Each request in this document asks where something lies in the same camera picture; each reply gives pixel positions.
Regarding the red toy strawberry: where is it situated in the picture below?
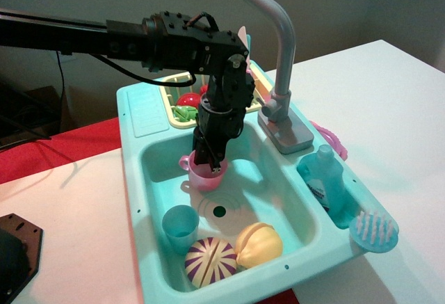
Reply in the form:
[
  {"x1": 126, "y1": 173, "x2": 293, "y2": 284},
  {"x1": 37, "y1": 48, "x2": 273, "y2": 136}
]
[{"x1": 200, "y1": 85, "x2": 208, "y2": 95}]

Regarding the blue dish soap bottle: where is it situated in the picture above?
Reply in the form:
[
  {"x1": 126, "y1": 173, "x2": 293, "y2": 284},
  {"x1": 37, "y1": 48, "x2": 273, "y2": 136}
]
[{"x1": 297, "y1": 144, "x2": 346, "y2": 217}]

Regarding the grey toy faucet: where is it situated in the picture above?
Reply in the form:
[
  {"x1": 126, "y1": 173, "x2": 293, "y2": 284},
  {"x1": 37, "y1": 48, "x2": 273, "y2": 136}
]
[{"x1": 244, "y1": 0, "x2": 314, "y2": 154}]

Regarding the blue scrub brush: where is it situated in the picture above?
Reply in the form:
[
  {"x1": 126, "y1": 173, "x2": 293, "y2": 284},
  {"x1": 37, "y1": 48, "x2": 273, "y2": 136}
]
[{"x1": 349, "y1": 210, "x2": 398, "y2": 253}]

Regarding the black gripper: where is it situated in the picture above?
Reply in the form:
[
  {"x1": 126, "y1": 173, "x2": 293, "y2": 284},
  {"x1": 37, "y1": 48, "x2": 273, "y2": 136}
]
[{"x1": 193, "y1": 95, "x2": 244, "y2": 173}]

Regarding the black power cable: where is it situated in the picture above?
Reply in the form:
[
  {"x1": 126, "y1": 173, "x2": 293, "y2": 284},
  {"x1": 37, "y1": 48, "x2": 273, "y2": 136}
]
[{"x1": 0, "y1": 51, "x2": 67, "y2": 152}]

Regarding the yellow dish rack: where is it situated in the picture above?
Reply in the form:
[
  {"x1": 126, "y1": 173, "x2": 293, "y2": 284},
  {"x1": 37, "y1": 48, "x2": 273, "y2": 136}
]
[{"x1": 160, "y1": 61, "x2": 273, "y2": 129}]

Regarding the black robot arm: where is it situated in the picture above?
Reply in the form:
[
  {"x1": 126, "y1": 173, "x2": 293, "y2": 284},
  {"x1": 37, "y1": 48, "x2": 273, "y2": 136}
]
[{"x1": 1, "y1": 10, "x2": 255, "y2": 173}]

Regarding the pink plastic cup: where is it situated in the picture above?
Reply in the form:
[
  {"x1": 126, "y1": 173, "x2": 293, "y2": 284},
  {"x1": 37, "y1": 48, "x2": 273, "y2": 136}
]
[{"x1": 178, "y1": 152, "x2": 228, "y2": 191}]

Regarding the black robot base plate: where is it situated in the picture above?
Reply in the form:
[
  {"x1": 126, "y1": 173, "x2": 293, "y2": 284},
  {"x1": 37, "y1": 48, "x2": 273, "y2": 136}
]
[{"x1": 1, "y1": 213, "x2": 43, "y2": 303}]

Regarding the teal toy sink unit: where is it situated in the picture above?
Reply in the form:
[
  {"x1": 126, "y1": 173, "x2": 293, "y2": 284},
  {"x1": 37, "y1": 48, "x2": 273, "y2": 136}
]
[{"x1": 117, "y1": 83, "x2": 399, "y2": 303}]

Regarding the green toy vegetable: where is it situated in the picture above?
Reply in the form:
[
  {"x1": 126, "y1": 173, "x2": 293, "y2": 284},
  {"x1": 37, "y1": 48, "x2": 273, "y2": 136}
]
[{"x1": 172, "y1": 106, "x2": 198, "y2": 122}]

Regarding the purple striped toy ball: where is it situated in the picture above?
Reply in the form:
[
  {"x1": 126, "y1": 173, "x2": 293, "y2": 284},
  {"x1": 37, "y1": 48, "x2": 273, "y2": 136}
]
[{"x1": 184, "y1": 237, "x2": 237, "y2": 288}]

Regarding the white wall outlet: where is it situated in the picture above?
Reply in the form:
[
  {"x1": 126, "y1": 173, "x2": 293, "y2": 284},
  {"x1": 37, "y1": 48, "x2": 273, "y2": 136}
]
[{"x1": 58, "y1": 53, "x2": 76, "y2": 63}]

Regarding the blue plastic cup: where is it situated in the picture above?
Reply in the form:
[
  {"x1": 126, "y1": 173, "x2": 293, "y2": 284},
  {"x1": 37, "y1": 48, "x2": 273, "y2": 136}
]
[{"x1": 161, "y1": 205, "x2": 200, "y2": 255}]

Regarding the red cloth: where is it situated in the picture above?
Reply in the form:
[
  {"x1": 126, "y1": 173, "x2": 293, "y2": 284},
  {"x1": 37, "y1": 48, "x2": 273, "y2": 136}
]
[{"x1": 1, "y1": 118, "x2": 121, "y2": 184}]

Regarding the pink toy handle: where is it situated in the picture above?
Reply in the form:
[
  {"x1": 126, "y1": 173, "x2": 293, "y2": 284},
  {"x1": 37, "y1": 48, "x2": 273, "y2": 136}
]
[{"x1": 310, "y1": 121, "x2": 348, "y2": 161}]

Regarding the red toy tomato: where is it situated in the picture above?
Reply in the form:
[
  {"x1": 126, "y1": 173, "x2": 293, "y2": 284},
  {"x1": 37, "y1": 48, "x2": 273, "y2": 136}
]
[{"x1": 176, "y1": 93, "x2": 201, "y2": 108}]

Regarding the pink toy knife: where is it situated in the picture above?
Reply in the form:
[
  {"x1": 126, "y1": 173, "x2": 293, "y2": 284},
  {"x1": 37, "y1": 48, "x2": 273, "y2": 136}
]
[{"x1": 238, "y1": 26, "x2": 253, "y2": 76}]

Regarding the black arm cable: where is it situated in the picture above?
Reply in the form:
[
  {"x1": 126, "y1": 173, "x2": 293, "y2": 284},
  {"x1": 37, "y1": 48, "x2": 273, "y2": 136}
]
[{"x1": 90, "y1": 53, "x2": 195, "y2": 86}]

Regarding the yellow toy lemon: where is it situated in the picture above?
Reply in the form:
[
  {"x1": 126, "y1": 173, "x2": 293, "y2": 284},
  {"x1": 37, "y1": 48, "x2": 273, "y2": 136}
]
[{"x1": 234, "y1": 222, "x2": 283, "y2": 269}]

